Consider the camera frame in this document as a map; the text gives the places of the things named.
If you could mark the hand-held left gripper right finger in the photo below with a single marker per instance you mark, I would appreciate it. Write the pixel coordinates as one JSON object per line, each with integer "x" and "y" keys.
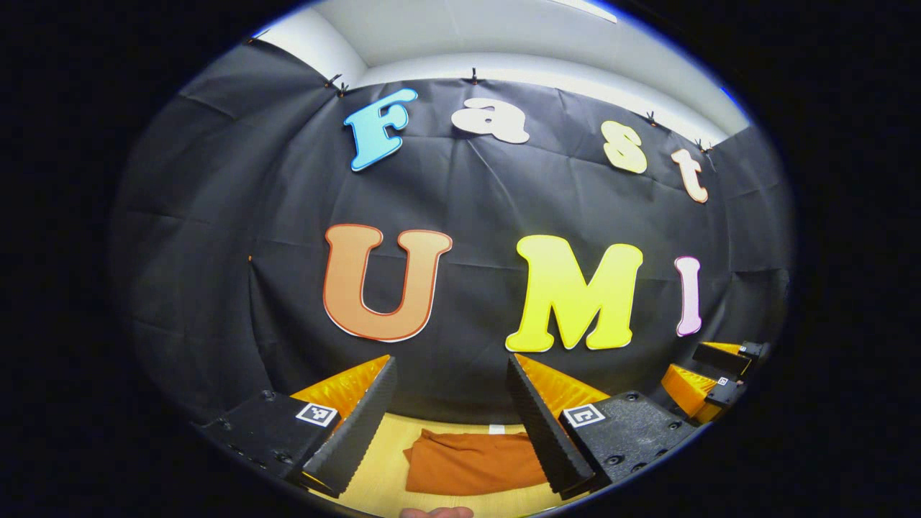
{"x": 536, "y": 424}

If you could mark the ceiling light panel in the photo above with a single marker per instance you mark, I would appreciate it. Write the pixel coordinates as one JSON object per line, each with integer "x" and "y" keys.
{"x": 586, "y": 8}

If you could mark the black backdrop cloth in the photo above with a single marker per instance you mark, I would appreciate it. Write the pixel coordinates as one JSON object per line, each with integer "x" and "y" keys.
{"x": 475, "y": 201}

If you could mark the orange button-up garment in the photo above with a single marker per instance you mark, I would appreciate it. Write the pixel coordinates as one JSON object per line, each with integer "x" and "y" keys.
{"x": 468, "y": 464}

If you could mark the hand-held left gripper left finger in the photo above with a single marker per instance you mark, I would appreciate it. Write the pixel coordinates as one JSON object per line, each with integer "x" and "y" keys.
{"x": 363, "y": 424}

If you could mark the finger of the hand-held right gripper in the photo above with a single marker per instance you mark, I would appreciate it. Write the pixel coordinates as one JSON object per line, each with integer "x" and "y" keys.
{"x": 723, "y": 356}
{"x": 687, "y": 392}

